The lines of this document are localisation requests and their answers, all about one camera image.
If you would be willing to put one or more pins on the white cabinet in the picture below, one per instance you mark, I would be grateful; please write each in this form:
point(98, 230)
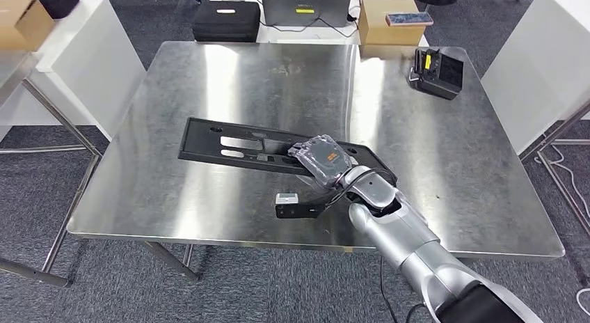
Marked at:
point(92, 58)
point(544, 58)

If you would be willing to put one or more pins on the black bag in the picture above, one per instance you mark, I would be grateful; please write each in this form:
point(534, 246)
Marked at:
point(60, 0)

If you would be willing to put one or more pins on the long black plastic part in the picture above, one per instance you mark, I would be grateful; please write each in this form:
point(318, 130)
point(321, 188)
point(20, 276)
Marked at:
point(203, 143)

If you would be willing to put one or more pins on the closed cardboard box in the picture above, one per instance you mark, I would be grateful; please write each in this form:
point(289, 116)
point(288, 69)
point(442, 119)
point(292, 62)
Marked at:
point(387, 35)

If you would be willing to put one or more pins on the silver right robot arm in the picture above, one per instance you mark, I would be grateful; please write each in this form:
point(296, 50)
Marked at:
point(405, 238)

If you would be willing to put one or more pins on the grey laptop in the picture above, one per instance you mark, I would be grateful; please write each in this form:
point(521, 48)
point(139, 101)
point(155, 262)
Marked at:
point(304, 7)

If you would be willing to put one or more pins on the black carry case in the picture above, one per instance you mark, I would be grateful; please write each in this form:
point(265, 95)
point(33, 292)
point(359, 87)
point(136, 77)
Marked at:
point(226, 23)

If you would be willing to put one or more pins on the black remote controller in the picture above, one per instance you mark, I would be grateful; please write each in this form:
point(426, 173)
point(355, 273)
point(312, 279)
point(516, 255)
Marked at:
point(438, 76)

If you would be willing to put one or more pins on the white desk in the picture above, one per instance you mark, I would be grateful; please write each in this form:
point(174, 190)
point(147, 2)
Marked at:
point(276, 37)

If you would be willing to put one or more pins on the smartphone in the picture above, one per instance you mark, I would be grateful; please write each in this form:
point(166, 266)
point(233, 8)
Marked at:
point(409, 19)

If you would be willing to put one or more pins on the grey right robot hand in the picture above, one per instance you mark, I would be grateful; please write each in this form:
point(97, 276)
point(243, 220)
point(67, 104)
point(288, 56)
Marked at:
point(325, 162)

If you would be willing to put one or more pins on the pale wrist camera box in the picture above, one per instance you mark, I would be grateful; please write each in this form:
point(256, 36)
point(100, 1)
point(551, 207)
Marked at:
point(286, 198)

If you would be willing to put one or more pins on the steel workbench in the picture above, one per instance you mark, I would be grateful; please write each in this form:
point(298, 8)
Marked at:
point(230, 81)

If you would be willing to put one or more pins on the open cardboard box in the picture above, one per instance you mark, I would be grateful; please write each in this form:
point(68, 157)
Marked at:
point(18, 21)

